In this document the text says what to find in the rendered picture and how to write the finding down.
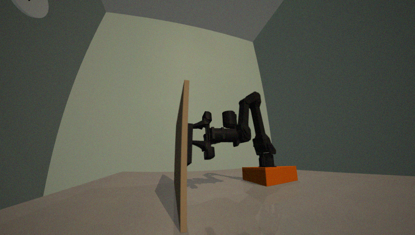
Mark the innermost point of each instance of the black picture frame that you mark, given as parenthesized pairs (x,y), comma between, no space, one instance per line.
(189,143)

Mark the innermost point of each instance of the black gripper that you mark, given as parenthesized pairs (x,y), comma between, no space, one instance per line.
(212,135)

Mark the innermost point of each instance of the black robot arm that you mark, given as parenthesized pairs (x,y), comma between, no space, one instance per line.
(240,133)

